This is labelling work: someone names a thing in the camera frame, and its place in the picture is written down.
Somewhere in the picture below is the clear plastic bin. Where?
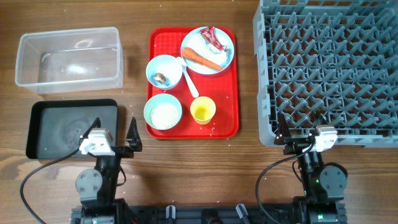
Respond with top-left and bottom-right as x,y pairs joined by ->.
15,27 -> 124,95

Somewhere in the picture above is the white tissue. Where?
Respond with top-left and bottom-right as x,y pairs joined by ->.
202,36 -> 228,63

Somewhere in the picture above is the orange carrot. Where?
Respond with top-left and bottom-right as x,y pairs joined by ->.
182,47 -> 222,71

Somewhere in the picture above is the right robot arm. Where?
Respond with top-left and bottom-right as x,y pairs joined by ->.
274,113 -> 348,223

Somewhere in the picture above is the black waste tray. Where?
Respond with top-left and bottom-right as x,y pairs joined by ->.
25,99 -> 118,159

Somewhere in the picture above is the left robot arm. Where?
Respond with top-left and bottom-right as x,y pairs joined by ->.
70,118 -> 142,224

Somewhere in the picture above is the red foil wrapper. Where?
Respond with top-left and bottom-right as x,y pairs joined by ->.
200,27 -> 227,50

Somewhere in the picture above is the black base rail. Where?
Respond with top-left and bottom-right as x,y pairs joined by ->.
70,203 -> 348,224

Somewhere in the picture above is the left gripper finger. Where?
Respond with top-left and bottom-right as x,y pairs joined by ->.
80,117 -> 101,139
126,117 -> 142,152

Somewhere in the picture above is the yellow plastic cup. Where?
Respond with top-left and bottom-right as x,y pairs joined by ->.
190,96 -> 216,125

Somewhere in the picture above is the white plastic spoon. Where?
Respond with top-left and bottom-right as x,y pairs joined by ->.
177,57 -> 199,98

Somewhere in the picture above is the light blue plate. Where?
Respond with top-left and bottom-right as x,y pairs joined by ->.
181,27 -> 235,71

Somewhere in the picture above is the light blue bowl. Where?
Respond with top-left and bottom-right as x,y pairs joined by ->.
146,55 -> 182,90

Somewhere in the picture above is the brown shiitake mushroom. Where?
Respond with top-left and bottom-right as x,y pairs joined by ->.
153,73 -> 167,85

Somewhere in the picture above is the white rice pile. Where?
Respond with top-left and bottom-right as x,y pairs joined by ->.
150,103 -> 178,130

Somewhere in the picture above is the green bowl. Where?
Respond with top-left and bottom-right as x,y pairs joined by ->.
144,93 -> 182,131

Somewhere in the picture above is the grey dishwasher rack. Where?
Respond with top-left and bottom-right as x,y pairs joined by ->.
252,0 -> 397,148

